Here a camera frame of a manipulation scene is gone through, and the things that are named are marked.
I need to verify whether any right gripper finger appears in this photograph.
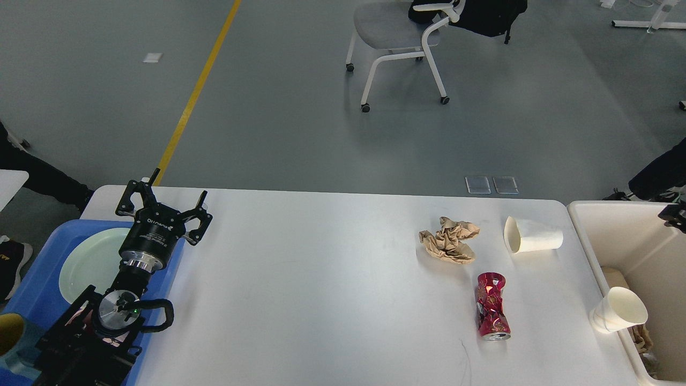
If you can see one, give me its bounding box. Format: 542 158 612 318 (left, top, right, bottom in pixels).
658 204 686 234

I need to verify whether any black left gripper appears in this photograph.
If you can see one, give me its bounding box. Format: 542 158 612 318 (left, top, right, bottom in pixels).
116 168 214 271

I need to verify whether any light green plate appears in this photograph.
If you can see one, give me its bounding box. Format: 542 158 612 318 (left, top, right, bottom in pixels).
58 228 129 303

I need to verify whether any teal mug yellow inside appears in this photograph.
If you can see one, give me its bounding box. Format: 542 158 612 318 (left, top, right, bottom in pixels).
1 313 45 381

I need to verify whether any brown napkin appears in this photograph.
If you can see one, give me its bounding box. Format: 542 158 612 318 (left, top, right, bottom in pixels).
419 217 480 264

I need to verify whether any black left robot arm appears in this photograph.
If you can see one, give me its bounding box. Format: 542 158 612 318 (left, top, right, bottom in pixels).
34 169 213 385

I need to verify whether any person black sneakers right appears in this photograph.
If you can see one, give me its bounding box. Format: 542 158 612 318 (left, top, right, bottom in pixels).
604 139 685 201

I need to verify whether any beige plastic bin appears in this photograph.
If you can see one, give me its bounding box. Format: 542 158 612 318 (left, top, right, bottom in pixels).
568 201 685 385

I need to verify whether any white paper cup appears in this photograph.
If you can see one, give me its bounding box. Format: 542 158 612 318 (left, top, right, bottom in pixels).
588 286 648 334
504 217 563 254

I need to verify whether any person dark clothing left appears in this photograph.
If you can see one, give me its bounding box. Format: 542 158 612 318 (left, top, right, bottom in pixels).
1 124 95 302

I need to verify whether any blue plastic tray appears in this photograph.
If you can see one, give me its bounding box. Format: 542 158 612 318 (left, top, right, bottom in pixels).
1 219 186 385

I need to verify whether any white stand base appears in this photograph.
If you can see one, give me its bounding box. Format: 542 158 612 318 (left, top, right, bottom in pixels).
611 1 685 33

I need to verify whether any red small packet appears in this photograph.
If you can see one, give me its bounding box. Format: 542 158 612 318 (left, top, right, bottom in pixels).
475 272 511 340

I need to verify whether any black backpack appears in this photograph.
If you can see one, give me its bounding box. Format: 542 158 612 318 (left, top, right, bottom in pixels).
408 1 528 44

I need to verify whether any white grey office chair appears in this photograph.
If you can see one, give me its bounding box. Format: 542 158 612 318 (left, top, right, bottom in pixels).
346 1 466 113

